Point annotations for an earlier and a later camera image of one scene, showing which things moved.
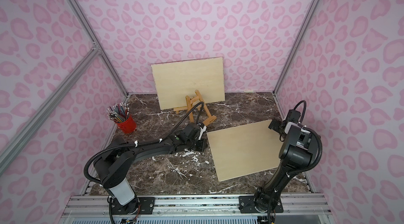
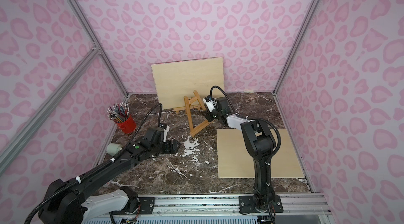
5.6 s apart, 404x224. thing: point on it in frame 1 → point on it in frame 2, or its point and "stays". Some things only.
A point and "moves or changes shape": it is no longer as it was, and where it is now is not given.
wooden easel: (178, 109) stays
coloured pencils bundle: (119, 112) stays
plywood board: (175, 80) stays
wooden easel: (198, 98) stays
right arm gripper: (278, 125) → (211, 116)
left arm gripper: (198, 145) → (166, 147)
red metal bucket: (129, 126) stays
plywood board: (245, 150) moves or changes shape
